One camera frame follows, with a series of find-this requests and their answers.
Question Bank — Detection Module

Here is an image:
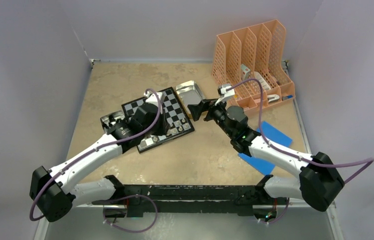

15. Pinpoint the black base bar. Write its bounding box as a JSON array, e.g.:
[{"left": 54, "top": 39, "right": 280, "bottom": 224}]
[{"left": 92, "top": 176, "right": 287, "bottom": 219}]

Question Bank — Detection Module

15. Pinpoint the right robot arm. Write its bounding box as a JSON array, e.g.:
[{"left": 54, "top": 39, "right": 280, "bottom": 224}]
[{"left": 188, "top": 99, "right": 345, "bottom": 212}]

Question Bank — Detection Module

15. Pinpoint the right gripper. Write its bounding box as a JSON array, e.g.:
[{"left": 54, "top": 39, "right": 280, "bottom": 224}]
[{"left": 188, "top": 95, "right": 235, "bottom": 138}]

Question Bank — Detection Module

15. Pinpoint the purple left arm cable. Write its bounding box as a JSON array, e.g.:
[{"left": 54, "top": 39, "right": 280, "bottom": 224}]
[{"left": 29, "top": 87, "right": 164, "bottom": 222}]

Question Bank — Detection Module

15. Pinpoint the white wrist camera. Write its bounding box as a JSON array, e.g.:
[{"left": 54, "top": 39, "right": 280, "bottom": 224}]
[
  {"left": 215, "top": 84, "right": 235, "bottom": 105},
  {"left": 144, "top": 90, "right": 166, "bottom": 105}
]

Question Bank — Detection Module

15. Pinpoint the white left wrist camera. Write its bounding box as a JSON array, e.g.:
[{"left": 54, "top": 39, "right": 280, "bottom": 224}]
[{"left": 144, "top": 90, "right": 166, "bottom": 105}]

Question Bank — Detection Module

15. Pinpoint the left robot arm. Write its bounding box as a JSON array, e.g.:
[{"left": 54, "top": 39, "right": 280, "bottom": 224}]
[{"left": 29, "top": 101, "right": 168, "bottom": 222}]

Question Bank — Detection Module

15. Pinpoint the black and white chessboard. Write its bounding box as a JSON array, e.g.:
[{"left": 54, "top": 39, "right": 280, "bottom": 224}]
[{"left": 121, "top": 87, "right": 195, "bottom": 153}]

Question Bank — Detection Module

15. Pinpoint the silver tray of black pieces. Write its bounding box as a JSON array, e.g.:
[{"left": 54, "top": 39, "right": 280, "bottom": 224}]
[{"left": 100, "top": 110, "right": 125, "bottom": 135}]

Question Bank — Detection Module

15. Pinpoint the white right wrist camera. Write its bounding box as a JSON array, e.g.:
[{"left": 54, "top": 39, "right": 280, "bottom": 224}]
[{"left": 215, "top": 84, "right": 235, "bottom": 105}]

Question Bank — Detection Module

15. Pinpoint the orange file organizer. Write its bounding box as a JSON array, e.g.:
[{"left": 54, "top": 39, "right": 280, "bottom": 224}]
[{"left": 211, "top": 19, "right": 295, "bottom": 116}]

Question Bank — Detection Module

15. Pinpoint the blue flat sheet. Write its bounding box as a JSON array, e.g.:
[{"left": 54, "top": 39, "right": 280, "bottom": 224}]
[{"left": 237, "top": 120, "right": 293, "bottom": 176}]

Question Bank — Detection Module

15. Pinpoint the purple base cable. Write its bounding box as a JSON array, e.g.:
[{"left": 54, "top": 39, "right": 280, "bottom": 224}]
[{"left": 103, "top": 193, "right": 159, "bottom": 233}]

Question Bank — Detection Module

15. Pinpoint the white stapler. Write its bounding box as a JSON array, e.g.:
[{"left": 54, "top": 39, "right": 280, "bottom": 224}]
[{"left": 267, "top": 94, "right": 280, "bottom": 104}]

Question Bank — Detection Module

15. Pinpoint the yellow tray of white pieces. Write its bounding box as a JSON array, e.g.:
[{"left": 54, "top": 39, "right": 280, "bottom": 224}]
[{"left": 175, "top": 80, "right": 205, "bottom": 119}]

